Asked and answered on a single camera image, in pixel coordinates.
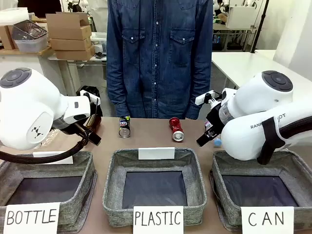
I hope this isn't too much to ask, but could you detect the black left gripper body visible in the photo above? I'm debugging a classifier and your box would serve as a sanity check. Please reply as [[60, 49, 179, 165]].
[[54, 116, 93, 137]]

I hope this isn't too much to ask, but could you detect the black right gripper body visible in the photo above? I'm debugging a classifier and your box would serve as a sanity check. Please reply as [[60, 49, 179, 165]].
[[206, 102, 226, 134]]

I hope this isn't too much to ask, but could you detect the person left forearm denim sleeve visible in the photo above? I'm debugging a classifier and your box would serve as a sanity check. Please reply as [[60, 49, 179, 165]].
[[185, 60, 213, 120]]

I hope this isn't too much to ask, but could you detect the person right forearm denim sleeve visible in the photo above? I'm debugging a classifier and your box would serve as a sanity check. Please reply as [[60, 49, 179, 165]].
[[106, 60, 132, 117]]

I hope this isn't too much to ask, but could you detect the crushed red can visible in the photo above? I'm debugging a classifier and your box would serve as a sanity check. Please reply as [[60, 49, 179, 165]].
[[168, 117, 185, 142]]

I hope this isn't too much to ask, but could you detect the crushed blue black can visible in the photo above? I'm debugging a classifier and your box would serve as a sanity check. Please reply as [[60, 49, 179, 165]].
[[118, 116, 132, 139]]

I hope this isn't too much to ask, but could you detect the grey fabric basket can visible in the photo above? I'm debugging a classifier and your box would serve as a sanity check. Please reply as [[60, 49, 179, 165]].
[[209, 149, 312, 232]]

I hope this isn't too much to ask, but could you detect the grey fabric basket plastic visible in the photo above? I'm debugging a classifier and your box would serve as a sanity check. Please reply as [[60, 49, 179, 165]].
[[102, 147, 208, 228]]

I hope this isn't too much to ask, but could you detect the grey fabric basket bottle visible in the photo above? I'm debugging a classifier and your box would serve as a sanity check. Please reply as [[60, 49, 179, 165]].
[[0, 151, 98, 234]]

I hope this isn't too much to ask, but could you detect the white CAN paper label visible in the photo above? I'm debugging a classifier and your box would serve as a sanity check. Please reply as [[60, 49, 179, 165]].
[[240, 206, 295, 234]]

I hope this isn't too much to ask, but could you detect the plastic bottle blue cap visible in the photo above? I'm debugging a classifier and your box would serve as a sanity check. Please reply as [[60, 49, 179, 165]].
[[204, 120, 223, 148]]

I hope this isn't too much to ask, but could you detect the brown glass bottle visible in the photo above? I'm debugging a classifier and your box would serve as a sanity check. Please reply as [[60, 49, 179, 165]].
[[83, 114, 102, 128]]

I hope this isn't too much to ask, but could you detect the clear plastic bottle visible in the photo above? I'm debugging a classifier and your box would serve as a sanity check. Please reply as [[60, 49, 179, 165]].
[[36, 129, 60, 147]]

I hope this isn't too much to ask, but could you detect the blank white card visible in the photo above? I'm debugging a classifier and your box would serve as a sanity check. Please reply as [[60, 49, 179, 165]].
[[33, 151, 74, 165], [138, 147, 176, 160]]

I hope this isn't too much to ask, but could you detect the black chair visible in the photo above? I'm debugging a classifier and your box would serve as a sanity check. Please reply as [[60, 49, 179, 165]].
[[76, 85, 103, 117]]

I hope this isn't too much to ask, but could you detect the white desk with legs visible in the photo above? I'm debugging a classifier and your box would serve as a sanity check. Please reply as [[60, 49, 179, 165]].
[[47, 52, 108, 98]]

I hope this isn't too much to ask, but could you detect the large white table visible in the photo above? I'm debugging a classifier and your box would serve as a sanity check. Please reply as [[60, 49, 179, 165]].
[[211, 50, 312, 92]]

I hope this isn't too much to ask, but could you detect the flat cardboard box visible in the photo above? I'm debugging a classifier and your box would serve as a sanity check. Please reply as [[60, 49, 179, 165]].
[[50, 36, 93, 51], [54, 45, 96, 60]]

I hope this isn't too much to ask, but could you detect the person torso denim shirt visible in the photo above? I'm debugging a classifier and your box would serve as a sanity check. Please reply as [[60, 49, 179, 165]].
[[106, 0, 214, 119]]

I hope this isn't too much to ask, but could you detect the wooden table top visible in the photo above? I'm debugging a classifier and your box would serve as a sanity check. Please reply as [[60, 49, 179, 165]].
[[0, 46, 56, 58]]

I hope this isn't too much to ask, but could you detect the clear storage bin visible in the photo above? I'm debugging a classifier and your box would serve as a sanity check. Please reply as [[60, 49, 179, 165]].
[[90, 32, 108, 52]]

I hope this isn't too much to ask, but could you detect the white PLASTIC paper label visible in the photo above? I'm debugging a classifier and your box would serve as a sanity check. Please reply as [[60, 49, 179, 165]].
[[133, 206, 184, 234]]

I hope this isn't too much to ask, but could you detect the clear plastic lidded container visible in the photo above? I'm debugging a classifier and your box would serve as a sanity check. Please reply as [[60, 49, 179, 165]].
[[11, 19, 48, 53]]

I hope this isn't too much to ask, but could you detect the white BOTTLE paper label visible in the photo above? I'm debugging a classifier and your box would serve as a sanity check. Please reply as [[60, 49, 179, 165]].
[[5, 202, 61, 234]]

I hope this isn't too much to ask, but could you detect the open cardboard box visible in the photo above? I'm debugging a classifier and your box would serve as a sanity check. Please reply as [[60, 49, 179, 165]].
[[45, 12, 92, 41]]

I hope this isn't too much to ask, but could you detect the black stand pole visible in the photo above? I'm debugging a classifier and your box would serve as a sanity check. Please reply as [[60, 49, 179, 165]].
[[259, 0, 268, 53]]

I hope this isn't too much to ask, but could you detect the small cardboard box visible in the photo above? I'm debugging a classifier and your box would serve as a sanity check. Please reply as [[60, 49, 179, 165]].
[[0, 24, 16, 50]]

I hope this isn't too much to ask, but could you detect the white foam block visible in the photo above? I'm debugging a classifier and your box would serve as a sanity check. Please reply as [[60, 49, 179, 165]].
[[0, 7, 30, 25]]

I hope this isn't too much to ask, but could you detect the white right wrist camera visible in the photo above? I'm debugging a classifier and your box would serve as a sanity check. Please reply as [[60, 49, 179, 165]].
[[195, 90, 222, 106]]

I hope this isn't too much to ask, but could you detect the black left arm cable sleeve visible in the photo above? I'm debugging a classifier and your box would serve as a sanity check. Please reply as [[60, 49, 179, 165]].
[[0, 133, 90, 164]]

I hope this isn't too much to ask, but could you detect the black arm cable sleeve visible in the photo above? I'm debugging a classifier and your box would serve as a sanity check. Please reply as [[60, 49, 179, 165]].
[[279, 119, 312, 144], [0, 133, 90, 164]]

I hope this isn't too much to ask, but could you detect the black strap on right arm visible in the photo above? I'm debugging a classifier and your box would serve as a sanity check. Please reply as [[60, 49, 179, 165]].
[[256, 117, 285, 165]]

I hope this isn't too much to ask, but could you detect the black right arm cable sleeve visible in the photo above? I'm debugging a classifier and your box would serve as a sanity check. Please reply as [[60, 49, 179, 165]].
[[279, 119, 312, 144]]

